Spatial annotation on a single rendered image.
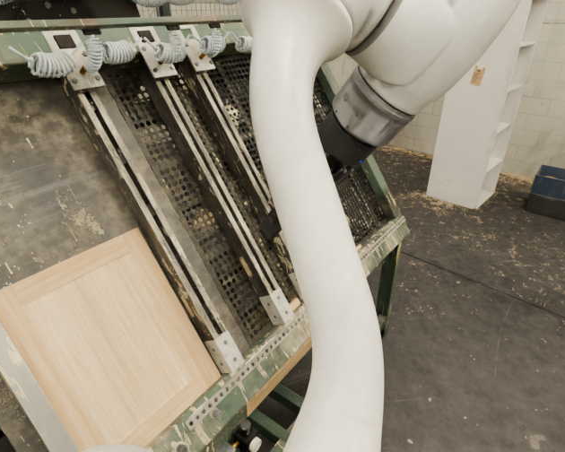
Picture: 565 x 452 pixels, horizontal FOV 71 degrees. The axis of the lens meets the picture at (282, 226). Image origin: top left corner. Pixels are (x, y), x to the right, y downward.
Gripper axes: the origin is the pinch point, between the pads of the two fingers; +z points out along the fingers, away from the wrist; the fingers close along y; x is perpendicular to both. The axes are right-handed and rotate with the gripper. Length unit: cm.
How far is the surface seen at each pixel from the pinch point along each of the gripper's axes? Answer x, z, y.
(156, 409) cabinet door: 9, 84, -4
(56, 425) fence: 2, 79, 22
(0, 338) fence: -21, 71, 29
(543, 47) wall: -145, -20, -517
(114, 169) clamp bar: -59, 56, -9
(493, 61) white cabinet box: -128, 7, -381
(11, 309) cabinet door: -28, 70, 25
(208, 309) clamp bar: -11, 72, -26
